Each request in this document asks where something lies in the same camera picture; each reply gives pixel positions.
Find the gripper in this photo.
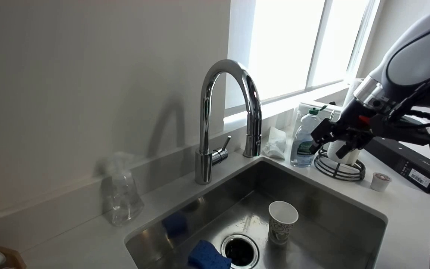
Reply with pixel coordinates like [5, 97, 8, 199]
[309, 98, 383, 160]

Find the coffee pod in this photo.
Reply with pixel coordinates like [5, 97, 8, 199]
[370, 172, 392, 192]

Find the stainless steel sink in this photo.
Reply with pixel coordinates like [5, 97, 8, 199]
[125, 157, 389, 269]

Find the chrome faucet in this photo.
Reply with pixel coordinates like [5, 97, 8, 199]
[195, 59, 263, 185]

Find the patterned paper coffee cup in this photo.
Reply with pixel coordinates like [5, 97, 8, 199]
[268, 201, 299, 245]

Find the chrome faucet lever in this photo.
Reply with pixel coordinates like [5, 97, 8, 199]
[212, 135, 233, 165]

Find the white paper towel roll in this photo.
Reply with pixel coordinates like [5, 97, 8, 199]
[327, 78, 365, 166]

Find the clear dish soap bottle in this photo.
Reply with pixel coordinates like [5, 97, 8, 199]
[290, 107, 322, 168]

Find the crumpled white tissue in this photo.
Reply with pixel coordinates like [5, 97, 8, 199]
[262, 126, 287, 160]

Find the long black box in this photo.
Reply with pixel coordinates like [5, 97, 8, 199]
[364, 115, 430, 194]

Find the window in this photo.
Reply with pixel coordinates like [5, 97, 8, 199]
[224, 0, 382, 117]

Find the blue sponge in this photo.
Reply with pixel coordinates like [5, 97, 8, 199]
[188, 239, 232, 269]

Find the clear spray bottle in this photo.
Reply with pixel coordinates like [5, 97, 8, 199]
[100, 151, 145, 227]

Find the black wire paper towel holder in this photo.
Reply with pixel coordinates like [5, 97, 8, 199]
[314, 147, 367, 182]

